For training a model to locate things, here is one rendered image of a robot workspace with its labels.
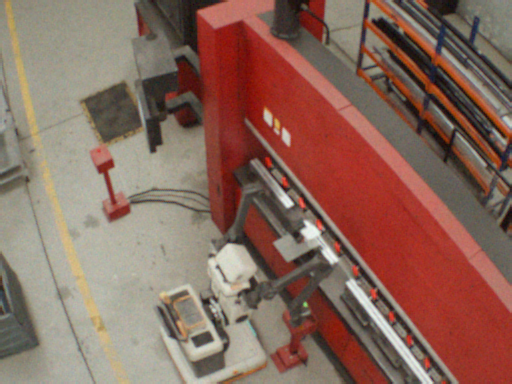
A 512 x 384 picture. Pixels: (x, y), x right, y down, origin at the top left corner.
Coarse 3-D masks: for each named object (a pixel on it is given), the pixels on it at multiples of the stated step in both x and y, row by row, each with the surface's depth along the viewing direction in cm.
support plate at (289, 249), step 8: (280, 240) 408; (288, 240) 408; (312, 240) 408; (280, 248) 404; (288, 248) 404; (296, 248) 404; (304, 248) 404; (312, 248) 404; (288, 256) 400; (296, 256) 400
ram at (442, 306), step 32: (256, 64) 366; (256, 96) 389; (288, 96) 348; (256, 128) 412; (288, 128) 367; (320, 128) 330; (288, 160) 388; (320, 160) 348; (352, 160) 314; (320, 192) 366; (352, 192) 329; (384, 192) 297; (352, 224) 345; (384, 224) 310; (416, 224) 281; (384, 256) 325; (416, 256) 292; (416, 288) 305; (448, 288) 275; (416, 320) 318; (448, 320) 285; (480, 320) 257; (448, 352) 297; (480, 352) 266
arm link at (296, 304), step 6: (318, 270) 358; (330, 270) 352; (318, 276) 356; (324, 276) 353; (312, 282) 359; (318, 282) 359; (306, 288) 362; (312, 288) 361; (300, 294) 365; (306, 294) 363; (294, 300) 368; (300, 300) 365; (288, 306) 372; (294, 306) 366; (300, 306) 367
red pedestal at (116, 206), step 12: (96, 156) 479; (108, 156) 479; (96, 168) 481; (108, 168) 484; (108, 180) 506; (108, 192) 517; (120, 192) 542; (108, 204) 533; (120, 204) 533; (108, 216) 538; (120, 216) 539
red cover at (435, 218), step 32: (256, 32) 342; (288, 64) 325; (320, 96) 310; (352, 128) 296; (384, 160) 281; (416, 192) 269; (448, 224) 258; (448, 256) 261; (480, 256) 247; (480, 288) 245
